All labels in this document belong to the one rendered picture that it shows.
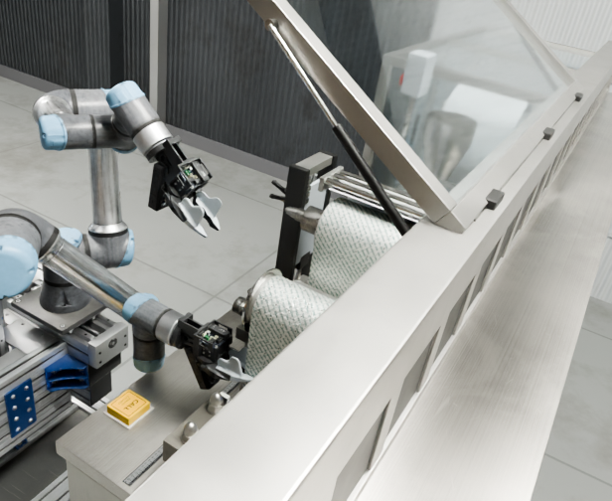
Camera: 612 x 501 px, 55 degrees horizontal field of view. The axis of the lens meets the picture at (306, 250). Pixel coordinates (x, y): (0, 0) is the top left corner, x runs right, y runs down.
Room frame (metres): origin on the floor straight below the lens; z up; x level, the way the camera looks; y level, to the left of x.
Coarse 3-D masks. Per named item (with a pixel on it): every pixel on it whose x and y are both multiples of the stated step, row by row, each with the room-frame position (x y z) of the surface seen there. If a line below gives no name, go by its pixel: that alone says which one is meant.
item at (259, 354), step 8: (248, 336) 0.95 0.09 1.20; (248, 344) 0.94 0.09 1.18; (256, 344) 0.94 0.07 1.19; (264, 344) 0.93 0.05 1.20; (248, 352) 0.94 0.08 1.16; (256, 352) 0.93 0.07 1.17; (264, 352) 0.93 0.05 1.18; (272, 352) 0.92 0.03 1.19; (280, 352) 0.91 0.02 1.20; (248, 360) 0.94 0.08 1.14; (256, 360) 0.93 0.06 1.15; (264, 360) 0.93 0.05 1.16; (248, 368) 0.94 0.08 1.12; (256, 368) 0.93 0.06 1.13
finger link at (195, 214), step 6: (186, 198) 1.10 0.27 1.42; (180, 204) 1.09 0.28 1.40; (186, 204) 1.09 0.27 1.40; (192, 204) 1.09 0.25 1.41; (186, 210) 1.09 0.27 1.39; (192, 210) 1.08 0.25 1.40; (198, 210) 1.07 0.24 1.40; (186, 216) 1.08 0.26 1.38; (192, 216) 1.08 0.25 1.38; (198, 216) 1.07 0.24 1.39; (186, 222) 1.07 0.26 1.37; (192, 222) 1.07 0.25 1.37; (198, 222) 1.07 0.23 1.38; (192, 228) 1.07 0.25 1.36; (198, 228) 1.07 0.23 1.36; (204, 234) 1.07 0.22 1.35
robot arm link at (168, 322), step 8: (168, 312) 1.04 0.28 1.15; (176, 312) 1.05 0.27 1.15; (160, 320) 1.02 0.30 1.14; (168, 320) 1.02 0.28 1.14; (176, 320) 1.02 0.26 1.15; (160, 328) 1.01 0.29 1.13; (168, 328) 1.01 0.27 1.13; (160, 336) 1.00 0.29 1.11; (168, 336) 1.00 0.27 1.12; (168, 344) 1.00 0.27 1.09
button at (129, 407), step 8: (128, 392) 1.00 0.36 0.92; (120, 400) 0.97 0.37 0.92; (128, 400) 0.98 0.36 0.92; (136, 400) 0.98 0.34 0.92; (144, 400) 0.98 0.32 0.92; (112, 408) 0.94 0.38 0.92; (120, 408) 0.95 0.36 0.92; (128, 408) 0.95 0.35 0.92; (136, 408) 0.96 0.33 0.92; (144, 408) 0.96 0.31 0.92; (120, 416) 0.93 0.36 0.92; (128, 416) 0.93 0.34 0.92; (136, 416) 0.94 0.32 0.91; (128, 424) 0.92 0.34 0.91
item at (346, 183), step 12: (336, 168) 1.29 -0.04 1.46; (324, 180) 1.22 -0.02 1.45; (336, 180) 1.28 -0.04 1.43; (348, 180) 1.24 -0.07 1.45; (360, 180) 1.27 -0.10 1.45; (348, 192) 1.22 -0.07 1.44; (360, 192) 1.19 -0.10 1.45; (372, 192) 1.21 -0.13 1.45; (396, 192) 1.23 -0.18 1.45; (372, 204) 1.17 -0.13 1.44; (396, 204) 1.16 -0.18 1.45; (408, 204) 1.18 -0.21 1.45; (408, 216) 1.14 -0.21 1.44; (420, 216) 1.13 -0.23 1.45
